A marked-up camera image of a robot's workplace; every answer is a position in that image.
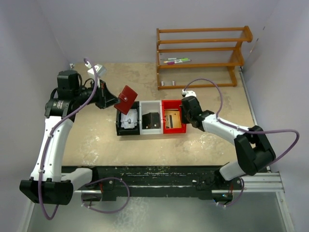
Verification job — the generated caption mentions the gold cards pile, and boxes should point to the gold cards pile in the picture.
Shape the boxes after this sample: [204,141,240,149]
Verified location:
[165,110,182,129]

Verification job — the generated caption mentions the white plastic bin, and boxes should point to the white plastic bin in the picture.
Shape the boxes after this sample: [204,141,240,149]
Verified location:
[139,101,163,135]

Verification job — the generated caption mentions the silver cards pile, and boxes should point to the silver cards pile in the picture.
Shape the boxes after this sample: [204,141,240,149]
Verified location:
[121,109,138,129]

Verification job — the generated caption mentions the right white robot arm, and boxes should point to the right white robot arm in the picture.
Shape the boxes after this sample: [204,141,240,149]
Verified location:
[181,96,276,189]

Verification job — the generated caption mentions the red leather card holder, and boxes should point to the red leather card holder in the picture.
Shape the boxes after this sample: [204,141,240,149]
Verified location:
[114,86,138,115]

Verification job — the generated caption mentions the wooden rack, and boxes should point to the wooden rack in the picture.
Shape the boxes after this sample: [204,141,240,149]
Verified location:
[156,26,253,90]

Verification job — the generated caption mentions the purple marker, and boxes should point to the purple marker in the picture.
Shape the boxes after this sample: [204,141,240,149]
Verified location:
[166,59,191,65]

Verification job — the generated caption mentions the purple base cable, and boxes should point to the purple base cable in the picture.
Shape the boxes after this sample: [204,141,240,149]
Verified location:
[215,178,245,208]
[81,176,131,214]

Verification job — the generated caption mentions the green marker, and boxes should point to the green marker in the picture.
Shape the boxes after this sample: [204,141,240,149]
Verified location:
[167,58,188,61]

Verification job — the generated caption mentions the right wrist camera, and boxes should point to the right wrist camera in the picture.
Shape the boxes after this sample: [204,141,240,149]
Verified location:
[182,89,197,98]

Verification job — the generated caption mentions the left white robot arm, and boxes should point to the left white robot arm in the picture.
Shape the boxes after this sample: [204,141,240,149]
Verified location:
[19,69,119,205]

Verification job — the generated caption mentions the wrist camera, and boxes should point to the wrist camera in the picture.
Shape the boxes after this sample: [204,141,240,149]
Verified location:
[182,89,197,98]
[87,64,106,78]

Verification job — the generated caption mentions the black cards pile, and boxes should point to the black cards pile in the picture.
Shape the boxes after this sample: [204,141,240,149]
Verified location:
[142,112,161,130]

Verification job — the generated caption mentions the black plastic bin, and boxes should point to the black plastic bin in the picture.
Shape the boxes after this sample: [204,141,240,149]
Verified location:
[115,101,140,136]

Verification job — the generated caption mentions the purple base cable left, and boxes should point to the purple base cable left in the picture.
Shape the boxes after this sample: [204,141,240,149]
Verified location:
[81,176,131,214]

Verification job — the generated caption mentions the aluminium frame rail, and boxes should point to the aluminium frame rail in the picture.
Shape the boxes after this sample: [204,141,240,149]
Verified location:
[72,172,283,194]

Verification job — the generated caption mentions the red plastic bin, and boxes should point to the red plastic bin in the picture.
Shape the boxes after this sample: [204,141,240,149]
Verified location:
[162,100,186,134]

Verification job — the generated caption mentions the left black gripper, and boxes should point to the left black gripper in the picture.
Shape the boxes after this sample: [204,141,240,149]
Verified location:
[73,79,120,109]

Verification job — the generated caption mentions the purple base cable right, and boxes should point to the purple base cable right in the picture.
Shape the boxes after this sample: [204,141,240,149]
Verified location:
[215,178,245,208]

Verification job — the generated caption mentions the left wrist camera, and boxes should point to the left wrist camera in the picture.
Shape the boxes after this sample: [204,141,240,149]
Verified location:
[87,64,106,78]

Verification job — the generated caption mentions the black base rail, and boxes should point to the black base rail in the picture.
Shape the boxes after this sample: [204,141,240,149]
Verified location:
[60,165,268,201]

